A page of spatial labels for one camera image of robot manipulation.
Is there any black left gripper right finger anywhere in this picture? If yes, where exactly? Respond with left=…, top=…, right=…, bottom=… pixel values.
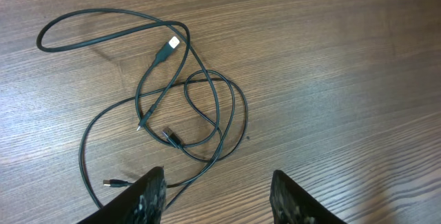
left=269, top=170, right=345, bottom=224

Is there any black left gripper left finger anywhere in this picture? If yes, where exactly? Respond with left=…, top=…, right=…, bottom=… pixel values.
left=79, top=167, right=167, bottom=224

